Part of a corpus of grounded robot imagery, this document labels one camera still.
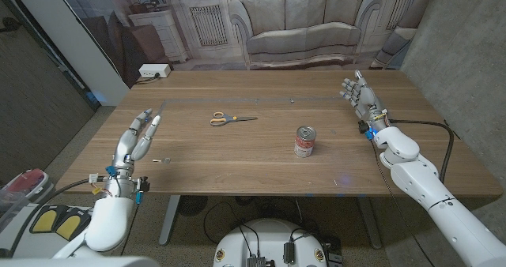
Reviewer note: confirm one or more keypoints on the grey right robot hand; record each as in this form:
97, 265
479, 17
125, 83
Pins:
367, 101

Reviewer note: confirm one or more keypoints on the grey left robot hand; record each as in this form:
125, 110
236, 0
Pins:
124, 152

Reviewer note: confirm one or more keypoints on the black adapter on robot base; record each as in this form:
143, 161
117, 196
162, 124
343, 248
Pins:
289, 253

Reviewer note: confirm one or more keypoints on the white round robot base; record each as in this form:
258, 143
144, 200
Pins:
269, 239

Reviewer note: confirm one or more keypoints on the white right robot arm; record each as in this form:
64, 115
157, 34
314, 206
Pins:
415, 176

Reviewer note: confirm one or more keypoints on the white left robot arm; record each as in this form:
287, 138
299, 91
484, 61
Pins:
110, 219

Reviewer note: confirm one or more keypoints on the red white tomato can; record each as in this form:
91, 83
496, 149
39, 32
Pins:
304, 144

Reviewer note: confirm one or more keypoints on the grey table leg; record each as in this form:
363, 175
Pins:
169, 219
369, 223

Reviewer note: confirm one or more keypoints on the dark round floor object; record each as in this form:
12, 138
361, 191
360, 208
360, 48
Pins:
192, 205

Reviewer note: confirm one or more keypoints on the white power strip box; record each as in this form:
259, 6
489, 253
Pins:
154, 70

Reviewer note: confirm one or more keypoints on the yellow black foot pedal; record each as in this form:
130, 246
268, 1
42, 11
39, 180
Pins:
44, 220
68, 226

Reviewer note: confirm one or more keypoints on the red item in plastic case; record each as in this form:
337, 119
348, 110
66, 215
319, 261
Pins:
27, 180

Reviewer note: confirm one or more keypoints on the printed living room backdrop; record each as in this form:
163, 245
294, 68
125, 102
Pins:
300, 26

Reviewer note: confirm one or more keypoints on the grey tape line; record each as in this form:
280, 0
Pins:
237, 100

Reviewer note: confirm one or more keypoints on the clear plastic box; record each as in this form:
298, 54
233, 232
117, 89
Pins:
12, 207

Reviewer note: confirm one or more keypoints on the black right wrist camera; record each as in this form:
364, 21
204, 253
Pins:
363, 127

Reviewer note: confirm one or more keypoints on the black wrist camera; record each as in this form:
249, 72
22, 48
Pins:
363, 127
144, 185

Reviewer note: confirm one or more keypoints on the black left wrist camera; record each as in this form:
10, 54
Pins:
144, 185

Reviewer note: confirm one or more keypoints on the white wall pillar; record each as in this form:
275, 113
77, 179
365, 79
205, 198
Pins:
79, 50

